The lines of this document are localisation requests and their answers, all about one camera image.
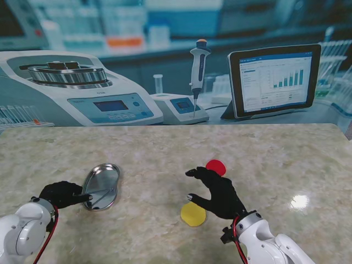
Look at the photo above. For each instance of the red filter paper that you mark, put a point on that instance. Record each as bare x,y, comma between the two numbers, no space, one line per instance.
217,165

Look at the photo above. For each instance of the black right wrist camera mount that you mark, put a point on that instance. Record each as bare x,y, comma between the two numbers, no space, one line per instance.
226,236

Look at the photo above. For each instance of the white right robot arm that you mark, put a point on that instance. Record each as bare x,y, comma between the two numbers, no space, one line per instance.
264,242

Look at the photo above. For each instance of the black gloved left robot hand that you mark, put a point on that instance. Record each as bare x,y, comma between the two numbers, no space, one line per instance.
60,193

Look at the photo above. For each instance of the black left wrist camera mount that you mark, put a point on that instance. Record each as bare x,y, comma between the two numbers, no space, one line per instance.
51,224

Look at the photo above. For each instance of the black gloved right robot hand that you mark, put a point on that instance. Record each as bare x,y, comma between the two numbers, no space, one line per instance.
222,198

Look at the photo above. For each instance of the round stainless steel tray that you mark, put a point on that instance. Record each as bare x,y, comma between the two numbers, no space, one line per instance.
101,178

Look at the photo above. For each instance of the clear culture dish yellow lid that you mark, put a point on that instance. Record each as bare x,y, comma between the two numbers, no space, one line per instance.
192,217

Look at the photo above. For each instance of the lab scene backdrop poster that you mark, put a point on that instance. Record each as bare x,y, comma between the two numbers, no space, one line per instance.
165,27

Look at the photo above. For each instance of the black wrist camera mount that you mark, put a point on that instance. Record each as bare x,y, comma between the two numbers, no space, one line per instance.
226,236
51,224

